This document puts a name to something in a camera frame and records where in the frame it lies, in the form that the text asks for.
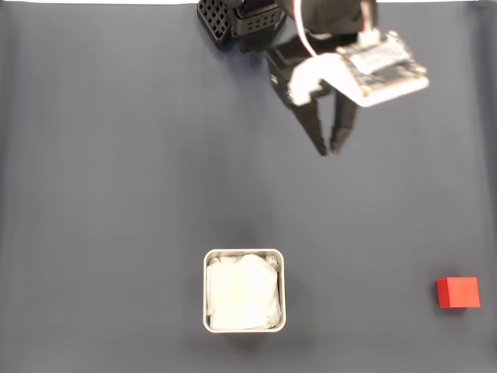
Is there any square metal box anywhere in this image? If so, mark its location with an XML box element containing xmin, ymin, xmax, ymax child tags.
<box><xmin>202</xmin><ymin>248</ymin><xmax>287</xmax><ymax>334</ymax></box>

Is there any red cube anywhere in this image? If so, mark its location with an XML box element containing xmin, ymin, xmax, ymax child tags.
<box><xmin>436</xmin><ymin>276</ymin><xmax>481</xmax><ymax>309</ymax></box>

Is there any white red gripper servo wire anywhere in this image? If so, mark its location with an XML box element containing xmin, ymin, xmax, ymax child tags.
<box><xmin>290</xmin><ymin>0</ymin><xmax>318</xmax><ymax>58</ymax></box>

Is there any dark grey table mat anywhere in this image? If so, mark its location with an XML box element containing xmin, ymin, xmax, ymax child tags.
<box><xmin>0</xmin><ymin>2</ymin><xmax>497</xmax><ymax>373</ymax></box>

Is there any black camera cable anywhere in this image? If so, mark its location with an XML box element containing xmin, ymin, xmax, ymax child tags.
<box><xmin>360</xmin><ymin>0</ymin><xmax>380</xmax><ymax>40</ymax></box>

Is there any white cloth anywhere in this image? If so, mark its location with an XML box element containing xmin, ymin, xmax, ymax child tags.
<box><xmin>205</xmin><ymin>253</ymin><xmax>283</xmax><ymax>330</ymax></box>

